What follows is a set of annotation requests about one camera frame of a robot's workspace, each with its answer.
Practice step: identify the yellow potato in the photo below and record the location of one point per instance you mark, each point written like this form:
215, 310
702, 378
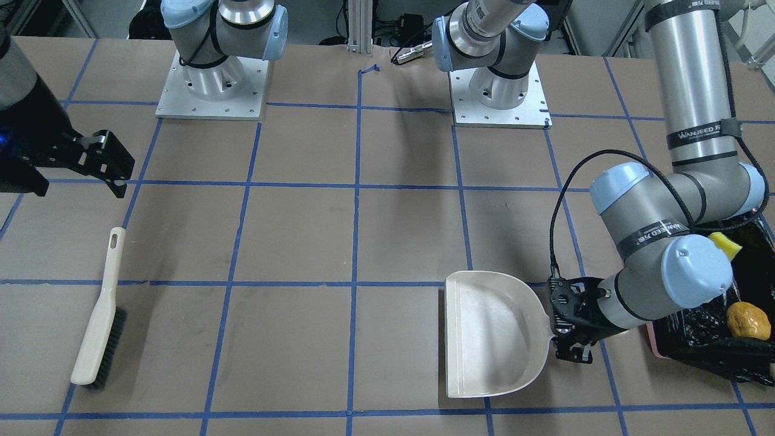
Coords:
747, 321

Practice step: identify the yellow sponge piece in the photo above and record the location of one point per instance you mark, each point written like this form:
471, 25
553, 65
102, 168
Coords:
730, 248

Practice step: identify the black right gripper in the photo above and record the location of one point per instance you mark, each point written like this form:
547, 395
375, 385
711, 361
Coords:
37, 124

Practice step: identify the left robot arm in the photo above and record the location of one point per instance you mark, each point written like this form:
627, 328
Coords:
655, 219

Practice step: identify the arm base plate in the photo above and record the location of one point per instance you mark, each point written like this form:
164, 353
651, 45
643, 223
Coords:
232, 91
482, 99

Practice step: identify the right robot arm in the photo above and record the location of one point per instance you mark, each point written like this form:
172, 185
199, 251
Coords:
18, 76

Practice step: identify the black lined trash bin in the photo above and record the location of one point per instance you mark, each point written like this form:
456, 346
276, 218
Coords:
701, 338

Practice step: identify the white hand brush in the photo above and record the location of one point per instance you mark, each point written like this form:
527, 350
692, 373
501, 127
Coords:
106, 324

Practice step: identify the beige plastic dustpan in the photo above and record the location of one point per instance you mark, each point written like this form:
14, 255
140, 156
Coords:
496, 334

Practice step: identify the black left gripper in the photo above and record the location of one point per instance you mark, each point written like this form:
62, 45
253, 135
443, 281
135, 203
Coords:
596, 325

